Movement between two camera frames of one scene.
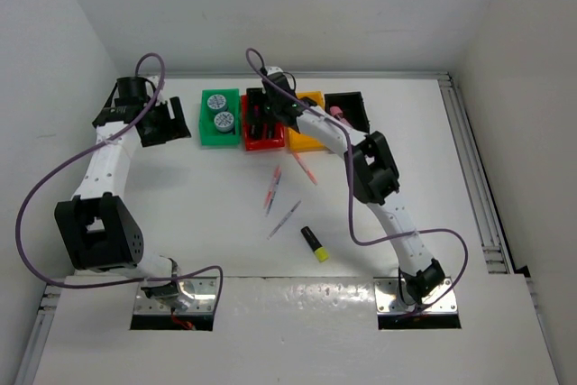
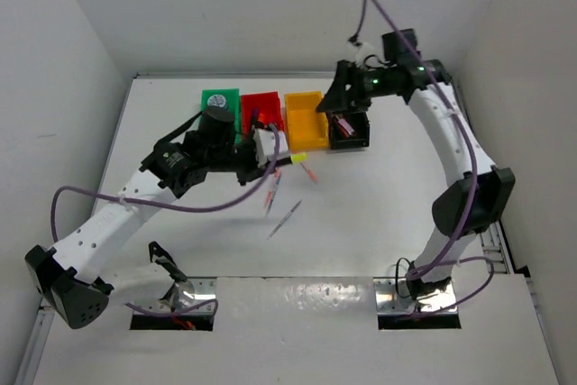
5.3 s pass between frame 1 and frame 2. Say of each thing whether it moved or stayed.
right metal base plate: stayed
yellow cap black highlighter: moved
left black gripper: moved
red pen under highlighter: stayed
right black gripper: moved
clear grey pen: stayed
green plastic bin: stayed
